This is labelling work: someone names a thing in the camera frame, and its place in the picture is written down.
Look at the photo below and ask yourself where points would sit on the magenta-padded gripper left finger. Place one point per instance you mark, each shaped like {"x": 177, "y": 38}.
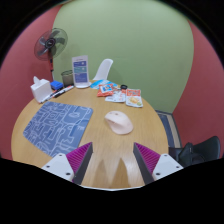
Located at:
{"x": 63, "y": 165}

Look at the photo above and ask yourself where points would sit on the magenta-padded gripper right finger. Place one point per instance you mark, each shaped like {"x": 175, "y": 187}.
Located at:
{"x": 163, "y": 165}

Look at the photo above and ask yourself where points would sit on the pink computer mouse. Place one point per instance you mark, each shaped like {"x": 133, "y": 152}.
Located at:
{"x": 118, "y": 122}

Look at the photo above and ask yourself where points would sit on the blue patterned mouse pad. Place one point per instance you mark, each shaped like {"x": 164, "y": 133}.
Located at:
{"x": 53, "y": 126}

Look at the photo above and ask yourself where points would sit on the black office chair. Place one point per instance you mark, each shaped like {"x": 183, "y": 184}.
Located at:
{"x": 200, "y": 150}

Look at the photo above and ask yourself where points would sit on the white marker red cap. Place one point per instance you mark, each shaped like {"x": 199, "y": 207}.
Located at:
{"x": 48, "y": 96}

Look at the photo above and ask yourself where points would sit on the orange and white snack packet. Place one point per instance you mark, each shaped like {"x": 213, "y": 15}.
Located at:
{"x": 134, "y": 98}

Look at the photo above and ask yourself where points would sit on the white tissue box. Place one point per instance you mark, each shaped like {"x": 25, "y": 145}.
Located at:
{"x": 40, "y": 90}

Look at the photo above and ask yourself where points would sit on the small blue box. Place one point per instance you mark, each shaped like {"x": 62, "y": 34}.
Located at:
{"x": 56, "y": 85}

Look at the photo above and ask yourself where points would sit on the red snack packet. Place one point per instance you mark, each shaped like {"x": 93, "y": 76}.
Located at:
{"x": 105, "y": 90}

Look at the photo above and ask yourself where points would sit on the dark mesh pen cup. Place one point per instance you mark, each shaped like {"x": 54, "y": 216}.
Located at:
{"x": 67, "y": 78}

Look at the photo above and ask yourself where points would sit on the small black round object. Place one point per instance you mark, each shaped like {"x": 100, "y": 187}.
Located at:
{"x": 124, "y": 87}

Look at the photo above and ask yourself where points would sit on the blue snack packet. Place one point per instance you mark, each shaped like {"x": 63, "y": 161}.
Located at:
{"x": 97, "y": 83}

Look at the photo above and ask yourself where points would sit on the white plastic chair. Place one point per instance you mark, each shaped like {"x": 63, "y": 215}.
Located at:
{"x": 104, "y": 70}

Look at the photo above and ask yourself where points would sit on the black standing fan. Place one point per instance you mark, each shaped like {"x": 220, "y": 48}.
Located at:
{"x": 50, "y": 43}

